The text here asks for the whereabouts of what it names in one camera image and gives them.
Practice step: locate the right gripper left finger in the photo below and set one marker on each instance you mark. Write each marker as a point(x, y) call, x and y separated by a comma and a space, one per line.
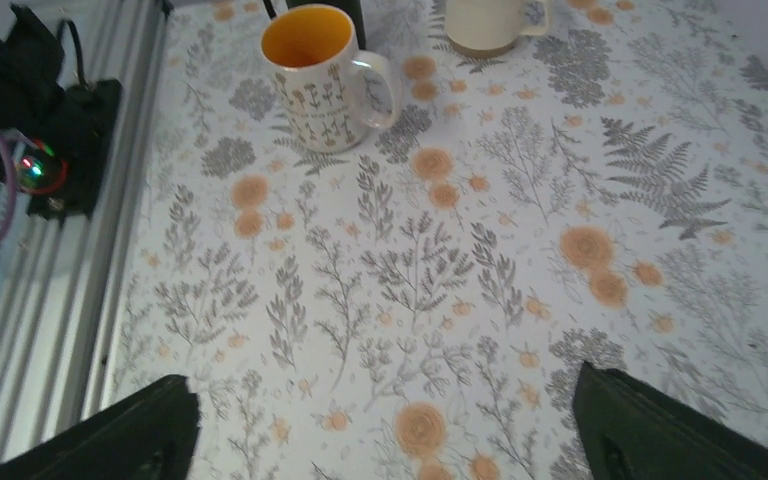
point(151, 434)

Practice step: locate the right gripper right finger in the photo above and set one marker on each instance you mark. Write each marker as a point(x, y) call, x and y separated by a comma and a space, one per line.
point(630, 430)

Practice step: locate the beige white ceramic mug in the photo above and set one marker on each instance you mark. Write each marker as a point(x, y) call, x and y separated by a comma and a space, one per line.
point(486, 29)

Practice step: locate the black matte mug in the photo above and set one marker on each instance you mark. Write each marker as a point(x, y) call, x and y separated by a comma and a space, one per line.
point(321, 28)

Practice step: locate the floral patterned table mat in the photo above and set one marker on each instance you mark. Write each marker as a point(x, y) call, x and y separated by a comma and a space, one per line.
point(419, 306)

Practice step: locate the aluminium mounting rail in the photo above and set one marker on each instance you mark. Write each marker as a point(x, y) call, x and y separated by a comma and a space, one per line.
point(63, 277)

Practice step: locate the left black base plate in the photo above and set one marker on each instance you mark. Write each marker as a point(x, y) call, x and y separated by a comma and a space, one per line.
point(70, 130)

